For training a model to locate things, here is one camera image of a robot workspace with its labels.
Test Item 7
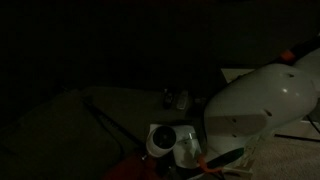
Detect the black remote control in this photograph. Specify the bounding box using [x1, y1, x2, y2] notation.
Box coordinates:
[163, 89, 174, 109]

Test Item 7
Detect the black rod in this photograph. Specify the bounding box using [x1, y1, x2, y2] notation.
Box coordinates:
[82, 99, 145, 147]

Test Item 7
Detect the orange red cushion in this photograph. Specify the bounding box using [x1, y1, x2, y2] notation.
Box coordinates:
[101, 154, 162, 180]

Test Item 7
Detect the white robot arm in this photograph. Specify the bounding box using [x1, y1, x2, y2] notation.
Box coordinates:
[146, 48, 320, 172]

